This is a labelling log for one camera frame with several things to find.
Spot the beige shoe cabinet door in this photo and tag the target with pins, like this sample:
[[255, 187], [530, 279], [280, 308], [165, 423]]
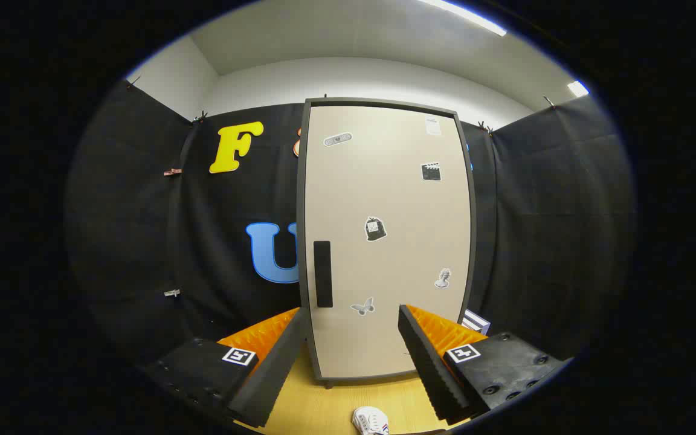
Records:
[[384, 193]]

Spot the grey shoe cabinet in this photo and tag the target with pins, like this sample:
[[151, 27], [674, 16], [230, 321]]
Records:
[[300, 181]]

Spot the silver clip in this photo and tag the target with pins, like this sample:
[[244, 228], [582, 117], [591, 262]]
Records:
[[172, 293]]

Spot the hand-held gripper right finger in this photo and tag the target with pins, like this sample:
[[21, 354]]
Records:
[[429, 368]]

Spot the white canvas shoe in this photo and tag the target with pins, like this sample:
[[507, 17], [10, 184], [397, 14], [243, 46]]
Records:
[[369, 420]]

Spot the black backdrop cloth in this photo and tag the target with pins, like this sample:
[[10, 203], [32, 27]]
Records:
[[130, 211]]

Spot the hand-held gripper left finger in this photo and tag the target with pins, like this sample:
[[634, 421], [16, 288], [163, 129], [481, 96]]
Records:
[[275, 368]]

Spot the blue and white book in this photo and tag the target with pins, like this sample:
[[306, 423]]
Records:
[[483, 323]]

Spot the black binder clip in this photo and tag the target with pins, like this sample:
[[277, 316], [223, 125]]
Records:
[[485, 127], [549, 101], [201, 117], [133, 82]]

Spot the long ceiling light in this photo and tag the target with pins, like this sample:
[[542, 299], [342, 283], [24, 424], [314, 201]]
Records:
[[469, 17]]

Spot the small ceiling light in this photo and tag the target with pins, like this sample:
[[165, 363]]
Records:
[[578, 89]]

